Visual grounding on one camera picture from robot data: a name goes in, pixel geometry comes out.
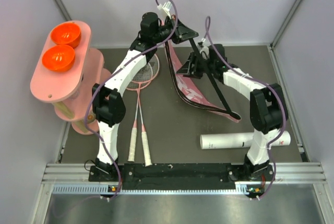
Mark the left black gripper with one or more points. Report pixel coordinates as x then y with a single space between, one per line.
182 33

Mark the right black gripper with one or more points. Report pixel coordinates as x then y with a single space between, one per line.
187 70

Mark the pink SPORT racket bag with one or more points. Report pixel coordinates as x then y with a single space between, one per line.
186 88

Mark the white shuttlecock tube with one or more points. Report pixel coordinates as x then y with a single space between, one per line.
236 140

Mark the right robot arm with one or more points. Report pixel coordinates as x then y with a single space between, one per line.
267 108

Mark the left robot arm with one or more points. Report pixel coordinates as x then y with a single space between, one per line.
108 105

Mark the pink badminton racket right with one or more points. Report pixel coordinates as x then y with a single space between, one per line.
148 72

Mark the pink badminton racket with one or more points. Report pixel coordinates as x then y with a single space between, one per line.
148 72
135 86

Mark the pink badminton racket left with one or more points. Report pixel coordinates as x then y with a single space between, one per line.
135 86

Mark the upper orange plastic bowl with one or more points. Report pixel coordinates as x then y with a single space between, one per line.
68 33

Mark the orange plastic bowl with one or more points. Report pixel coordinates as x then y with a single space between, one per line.
59 58
68 33

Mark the pink three-tier wooden shelf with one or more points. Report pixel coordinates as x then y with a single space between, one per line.
70 92

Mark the lower orange plastic bowl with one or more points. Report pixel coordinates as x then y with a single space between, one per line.
59 58

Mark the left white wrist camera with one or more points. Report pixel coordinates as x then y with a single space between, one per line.
165 10

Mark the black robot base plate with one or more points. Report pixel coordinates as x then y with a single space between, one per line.
188 176

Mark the grey slotted cable duct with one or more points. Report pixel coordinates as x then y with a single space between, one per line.
104 189

